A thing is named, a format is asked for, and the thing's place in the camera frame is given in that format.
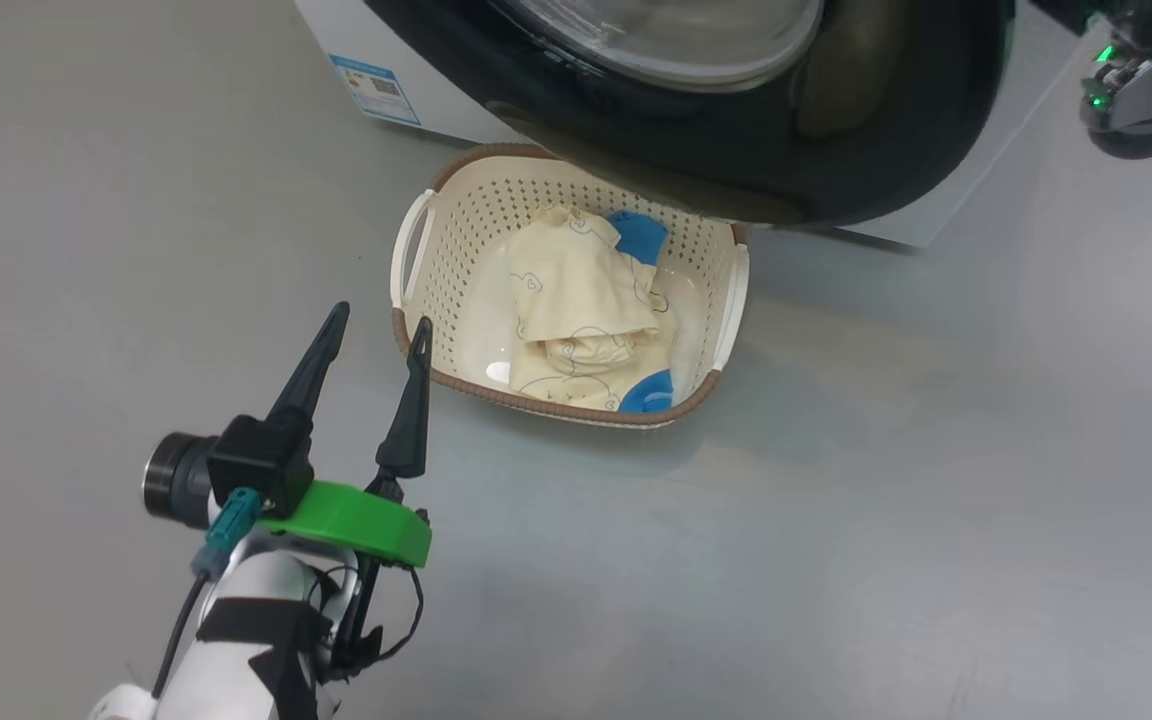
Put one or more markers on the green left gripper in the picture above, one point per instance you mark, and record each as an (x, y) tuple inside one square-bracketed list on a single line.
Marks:
[(366, 520)]

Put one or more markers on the cream garment with blue cuffs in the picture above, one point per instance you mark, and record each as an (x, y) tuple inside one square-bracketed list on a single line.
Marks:
[(576, 290)]

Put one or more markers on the black round washing machine door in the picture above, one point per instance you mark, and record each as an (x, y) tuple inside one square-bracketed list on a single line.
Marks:
[(736, 140)]

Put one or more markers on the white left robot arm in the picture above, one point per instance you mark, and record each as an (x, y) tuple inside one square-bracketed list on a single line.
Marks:
[(256, 590)]

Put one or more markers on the cream perforated laundry basket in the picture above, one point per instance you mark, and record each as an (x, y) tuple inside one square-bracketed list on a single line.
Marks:
[(456, 250)]

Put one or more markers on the white front-load washing machine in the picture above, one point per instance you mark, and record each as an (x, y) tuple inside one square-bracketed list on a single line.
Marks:
[(346, 30)]

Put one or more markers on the clear glass door window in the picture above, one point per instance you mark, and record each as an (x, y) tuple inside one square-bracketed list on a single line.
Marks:
[(666, 40)]

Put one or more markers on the blue white energy label sticker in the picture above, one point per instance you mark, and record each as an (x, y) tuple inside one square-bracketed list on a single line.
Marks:
[(376, 90)]

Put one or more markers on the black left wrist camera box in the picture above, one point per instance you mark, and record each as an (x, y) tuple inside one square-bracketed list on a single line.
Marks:
[(261, 460)]

